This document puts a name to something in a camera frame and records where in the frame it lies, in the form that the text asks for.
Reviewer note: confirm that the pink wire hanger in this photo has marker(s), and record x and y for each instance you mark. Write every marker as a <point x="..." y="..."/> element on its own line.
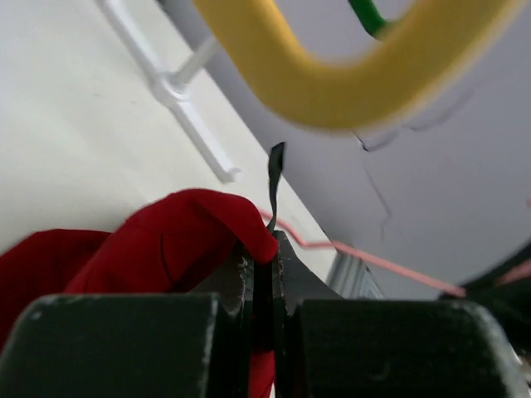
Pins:
<point x="373" y="261"/>

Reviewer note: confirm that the white metal clothes rack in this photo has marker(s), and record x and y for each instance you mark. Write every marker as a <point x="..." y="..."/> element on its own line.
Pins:
<point x="171" y="88"/>

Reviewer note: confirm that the red skirt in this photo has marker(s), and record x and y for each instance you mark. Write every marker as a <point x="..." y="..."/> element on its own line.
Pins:
<point x="169" y="246"/>

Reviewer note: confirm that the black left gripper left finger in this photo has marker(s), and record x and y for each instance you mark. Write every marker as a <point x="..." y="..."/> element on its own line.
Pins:
<point x="137" y="345"/>

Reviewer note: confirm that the green hanger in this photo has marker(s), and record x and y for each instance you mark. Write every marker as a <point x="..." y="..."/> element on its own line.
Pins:
<point x="374" y="24"/>

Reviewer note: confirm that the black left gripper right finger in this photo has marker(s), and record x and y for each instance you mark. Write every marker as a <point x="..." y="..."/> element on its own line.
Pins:
<point x="336" y="347"/>

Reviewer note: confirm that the yellow hanger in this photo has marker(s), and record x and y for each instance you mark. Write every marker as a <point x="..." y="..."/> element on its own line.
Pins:
<point x="418" y="57"/>

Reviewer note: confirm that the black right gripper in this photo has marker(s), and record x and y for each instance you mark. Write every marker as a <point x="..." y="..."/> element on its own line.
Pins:
<point x="504" y="291"/>

